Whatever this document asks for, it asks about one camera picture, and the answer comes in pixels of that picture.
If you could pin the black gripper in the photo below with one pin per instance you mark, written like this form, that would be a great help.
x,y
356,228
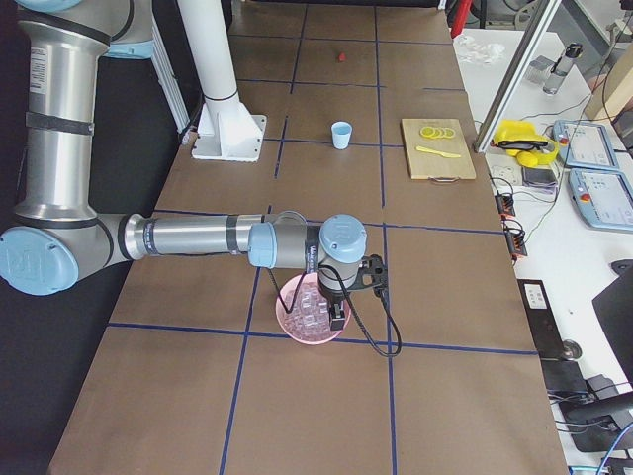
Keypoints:
x,y
331,299

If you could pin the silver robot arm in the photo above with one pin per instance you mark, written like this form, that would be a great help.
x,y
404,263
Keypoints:
x,y
59,239

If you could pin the pile of clear ice cubes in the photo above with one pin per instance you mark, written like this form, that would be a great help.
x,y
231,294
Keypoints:
x,y
309,312

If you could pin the light blue cup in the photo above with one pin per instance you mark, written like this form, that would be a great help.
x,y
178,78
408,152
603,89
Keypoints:
x,y
341,132

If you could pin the pink bowl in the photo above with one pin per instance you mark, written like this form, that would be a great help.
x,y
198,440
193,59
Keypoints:
x,y
313,311

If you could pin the wooden cutting board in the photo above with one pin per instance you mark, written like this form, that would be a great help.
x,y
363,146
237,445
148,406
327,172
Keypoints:
x,y
424,166

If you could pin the yellow plastic knife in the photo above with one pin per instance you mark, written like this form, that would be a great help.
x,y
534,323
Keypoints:
x,y
445,154

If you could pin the purple grey pouch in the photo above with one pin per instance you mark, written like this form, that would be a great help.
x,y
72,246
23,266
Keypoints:
x,y
539,177

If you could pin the yellow cloth bag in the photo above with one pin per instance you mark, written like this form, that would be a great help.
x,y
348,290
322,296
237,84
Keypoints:
x,y
520,140

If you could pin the black monitor stand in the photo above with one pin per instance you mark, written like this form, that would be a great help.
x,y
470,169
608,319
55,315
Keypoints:
x,y
598,420

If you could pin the teach pendant near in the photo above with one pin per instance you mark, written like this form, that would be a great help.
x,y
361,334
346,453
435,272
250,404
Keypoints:
x,y
603,198

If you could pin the teach pendant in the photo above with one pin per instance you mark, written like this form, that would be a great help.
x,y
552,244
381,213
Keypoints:
x,y
584,144
603,198

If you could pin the crumpled clear plastic wrap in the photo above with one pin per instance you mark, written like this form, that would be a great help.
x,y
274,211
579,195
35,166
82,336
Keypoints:
x,y
468,50

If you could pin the teach pendant far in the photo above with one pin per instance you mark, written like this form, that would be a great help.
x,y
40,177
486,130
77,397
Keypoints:
x,y
584,144

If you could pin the clear water bottle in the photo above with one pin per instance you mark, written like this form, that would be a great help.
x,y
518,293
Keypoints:
x,y
561,68

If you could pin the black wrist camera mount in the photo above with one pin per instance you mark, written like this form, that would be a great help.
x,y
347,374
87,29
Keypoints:
x,y
372,274

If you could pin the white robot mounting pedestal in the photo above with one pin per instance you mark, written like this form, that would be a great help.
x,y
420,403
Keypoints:
x,y
227,130

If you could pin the white wall socket plate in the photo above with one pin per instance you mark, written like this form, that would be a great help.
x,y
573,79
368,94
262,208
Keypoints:
x,y
509,173

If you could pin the aluminium frame post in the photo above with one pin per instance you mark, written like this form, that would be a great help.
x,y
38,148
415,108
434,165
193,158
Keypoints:
x,y
537,27

